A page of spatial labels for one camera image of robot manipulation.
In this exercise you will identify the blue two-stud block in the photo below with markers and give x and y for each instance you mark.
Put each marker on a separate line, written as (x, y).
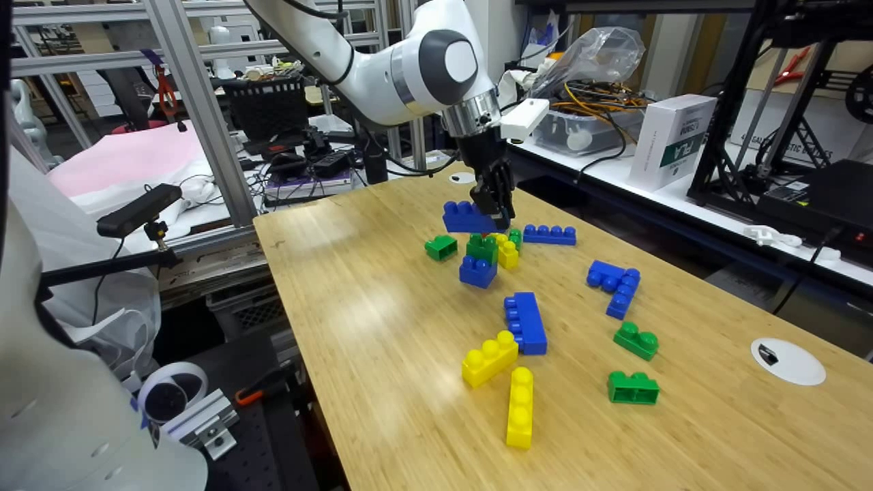
(479, 273)

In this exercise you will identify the yellow four-stud block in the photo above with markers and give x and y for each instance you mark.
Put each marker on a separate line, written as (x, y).
(489, 362)
(519, 413)

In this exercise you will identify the black crate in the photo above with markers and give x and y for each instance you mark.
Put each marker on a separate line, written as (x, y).
(268, 109)

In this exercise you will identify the pink sheet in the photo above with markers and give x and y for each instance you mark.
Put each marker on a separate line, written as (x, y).
(126, 164)

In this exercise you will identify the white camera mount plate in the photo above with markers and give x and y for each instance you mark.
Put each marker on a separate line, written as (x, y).
(524, 117)

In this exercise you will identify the yellow building block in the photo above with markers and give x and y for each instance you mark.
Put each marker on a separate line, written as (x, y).
(507, 252)

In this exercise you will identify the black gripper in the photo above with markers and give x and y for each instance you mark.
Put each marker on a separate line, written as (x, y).
(487, 158)

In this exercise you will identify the white plastic robot cover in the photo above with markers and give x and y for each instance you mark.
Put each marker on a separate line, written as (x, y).
(55, 427)

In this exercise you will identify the blue narrow four-stud block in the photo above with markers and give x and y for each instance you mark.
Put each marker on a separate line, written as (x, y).
(464, 220)
(549, 236)

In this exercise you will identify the small green block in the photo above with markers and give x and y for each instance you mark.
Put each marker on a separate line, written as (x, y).
(444, 246)
(517, 239)

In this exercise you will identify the green building block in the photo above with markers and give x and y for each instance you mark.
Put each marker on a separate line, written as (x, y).
(638, 341)
(633, 389)

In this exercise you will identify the blue wide eight-stud block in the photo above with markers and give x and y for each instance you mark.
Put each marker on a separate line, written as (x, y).
(524, 323)

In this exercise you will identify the clear plastic storage bin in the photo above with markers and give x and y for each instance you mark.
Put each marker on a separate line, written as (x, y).
(583, 134)

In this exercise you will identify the black camera on stand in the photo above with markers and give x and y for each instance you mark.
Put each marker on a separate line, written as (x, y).
(138, 210)

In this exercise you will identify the white cardboard box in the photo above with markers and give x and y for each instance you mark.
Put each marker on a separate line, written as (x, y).
(672, 127)

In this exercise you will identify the black camera boom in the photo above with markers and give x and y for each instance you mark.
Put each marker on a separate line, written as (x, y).
(110, 265)

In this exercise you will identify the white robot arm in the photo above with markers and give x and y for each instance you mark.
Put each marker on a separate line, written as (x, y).
(400, 72)

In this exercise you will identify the black metal printer frame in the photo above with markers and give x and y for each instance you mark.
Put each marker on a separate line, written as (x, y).
(713, 172)

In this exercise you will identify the white workbench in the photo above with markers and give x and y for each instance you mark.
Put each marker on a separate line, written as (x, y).
(691, 205)

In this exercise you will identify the aluminium frame post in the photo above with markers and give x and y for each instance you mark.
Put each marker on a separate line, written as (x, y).
(205, 117)

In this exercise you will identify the black electronics pile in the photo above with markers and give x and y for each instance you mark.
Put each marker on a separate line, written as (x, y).
(317, 164)

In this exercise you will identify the clear plastic bag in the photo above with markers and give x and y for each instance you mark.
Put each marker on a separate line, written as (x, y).
(601, 56)

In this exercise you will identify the white round table grommet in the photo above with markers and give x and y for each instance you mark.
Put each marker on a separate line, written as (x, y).
(456, 177)
(800, 370)

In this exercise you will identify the green two-stud block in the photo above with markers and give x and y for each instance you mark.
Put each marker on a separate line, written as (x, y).
(482, 248)

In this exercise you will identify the blue building block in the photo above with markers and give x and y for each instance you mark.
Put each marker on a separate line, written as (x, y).
(601, 273)
(623, 296)

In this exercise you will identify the black equipment box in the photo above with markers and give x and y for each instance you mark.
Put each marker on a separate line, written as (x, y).
(842, 205)

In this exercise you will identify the white round device with bracket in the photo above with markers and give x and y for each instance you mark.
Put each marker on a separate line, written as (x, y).
(205, 417)

